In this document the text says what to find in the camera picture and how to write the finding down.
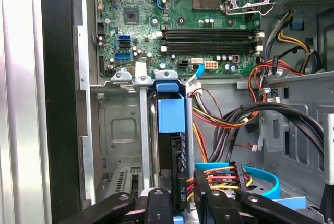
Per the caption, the white paper tag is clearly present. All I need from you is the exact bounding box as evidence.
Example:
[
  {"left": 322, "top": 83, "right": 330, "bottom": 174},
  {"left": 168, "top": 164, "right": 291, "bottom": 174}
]
[{"left": 135, "top": 61, "right": 147, "bottom": 77}]

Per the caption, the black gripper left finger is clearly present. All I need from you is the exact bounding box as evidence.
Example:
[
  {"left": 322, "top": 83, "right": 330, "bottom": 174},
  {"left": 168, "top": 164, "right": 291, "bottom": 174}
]
[{"left": 59, "top": 170, "right": 181, "bottom": 224}]

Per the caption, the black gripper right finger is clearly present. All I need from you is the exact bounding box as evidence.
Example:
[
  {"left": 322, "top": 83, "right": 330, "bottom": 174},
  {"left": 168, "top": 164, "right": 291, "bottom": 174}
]
[{"left": 194, "top": 170, "right": 322, "bottom": 224}]

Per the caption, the blue cable clip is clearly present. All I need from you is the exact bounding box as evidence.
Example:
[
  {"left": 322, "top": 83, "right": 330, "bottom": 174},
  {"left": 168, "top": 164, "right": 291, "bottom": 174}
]
[{"left": 291, "top": 17, "right": 305, "bottom": 30}]

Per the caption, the black RAM slot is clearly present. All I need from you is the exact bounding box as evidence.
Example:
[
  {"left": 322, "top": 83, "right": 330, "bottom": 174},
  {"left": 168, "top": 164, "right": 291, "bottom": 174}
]
[
  {"left": 161, "top": 27, "right": 265, "bottom": 34},
  {"left": 161, "top": 40, "right": 265, "bottom": 48},
  {"left": 161, "top": 33, "right": 265, "bottom": 41},
  {"left": 161, "top": 47, "right": 265, "bottom": 55}
]

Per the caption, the grey metal disk bay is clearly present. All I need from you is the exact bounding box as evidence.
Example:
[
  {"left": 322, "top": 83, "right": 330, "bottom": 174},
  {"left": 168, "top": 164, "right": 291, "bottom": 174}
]
[{"left": 90, "top": 69, "right": 196, "bottom": 224}]

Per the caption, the yellow wire bundle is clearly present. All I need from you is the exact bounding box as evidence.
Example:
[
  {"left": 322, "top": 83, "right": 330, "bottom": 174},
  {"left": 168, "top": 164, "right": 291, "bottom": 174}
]
[{"left": 263, "top": 9, "right": 323, "bottom": 75}]

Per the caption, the black wire bundle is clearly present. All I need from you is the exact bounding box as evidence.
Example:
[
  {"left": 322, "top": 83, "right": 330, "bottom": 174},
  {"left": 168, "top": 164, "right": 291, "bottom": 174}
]
[{"left": 207, "top": 102, "right": 326, "bottom": 163}]

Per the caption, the orange yellow power wire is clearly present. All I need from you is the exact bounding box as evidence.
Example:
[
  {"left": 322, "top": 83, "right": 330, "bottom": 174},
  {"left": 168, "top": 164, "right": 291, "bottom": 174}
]
[{"left": 178, "top": 106, "right": 259, "bottom": 210}]

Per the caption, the green motherboard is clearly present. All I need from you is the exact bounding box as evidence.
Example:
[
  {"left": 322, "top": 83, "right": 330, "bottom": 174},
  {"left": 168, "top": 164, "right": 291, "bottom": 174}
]
[{"left": 96, "top": 0, "right": 265, "bottom": 79}]

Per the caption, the red orange wire bundle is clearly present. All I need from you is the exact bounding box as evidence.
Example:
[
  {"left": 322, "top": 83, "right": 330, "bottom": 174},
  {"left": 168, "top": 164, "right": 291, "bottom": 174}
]
[{"left": 247, "top": 58, "right": 305, "bottom": 103}]

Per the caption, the grey optical drive cage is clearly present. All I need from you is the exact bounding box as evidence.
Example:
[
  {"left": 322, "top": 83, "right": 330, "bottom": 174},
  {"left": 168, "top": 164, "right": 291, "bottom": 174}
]
[{"left": 236, "top": 70, "right": 334, "bottom": 191}]

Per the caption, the black PC case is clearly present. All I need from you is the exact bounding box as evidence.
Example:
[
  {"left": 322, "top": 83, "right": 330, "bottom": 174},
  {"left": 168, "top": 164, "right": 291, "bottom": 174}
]
[{"left": 39, "top": 0, "right": 334, "bottom": 224}]

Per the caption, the hard disk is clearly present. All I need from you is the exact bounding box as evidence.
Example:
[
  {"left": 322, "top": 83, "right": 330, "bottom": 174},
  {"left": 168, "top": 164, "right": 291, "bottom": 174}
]
[{"left": 146, "top": 80, "right": 189, "bottom": 209}]

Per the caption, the metal locking lever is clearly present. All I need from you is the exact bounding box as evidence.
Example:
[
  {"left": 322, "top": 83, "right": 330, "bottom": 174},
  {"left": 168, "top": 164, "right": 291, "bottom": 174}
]
[{"left": 224, "top": 1, "right": 278, "bottom": 16}]

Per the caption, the blue data wire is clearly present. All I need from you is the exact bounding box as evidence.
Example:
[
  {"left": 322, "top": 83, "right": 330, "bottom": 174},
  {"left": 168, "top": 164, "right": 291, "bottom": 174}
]
[{"left": 194, "top": 161, "right": 307, "bottom": 211}]

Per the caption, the short blue wire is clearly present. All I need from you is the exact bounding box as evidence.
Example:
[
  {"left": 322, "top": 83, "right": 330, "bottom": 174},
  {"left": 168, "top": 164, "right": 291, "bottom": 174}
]
[{"left": 185, "top": 63, "right": 205, "bottom": 87}]

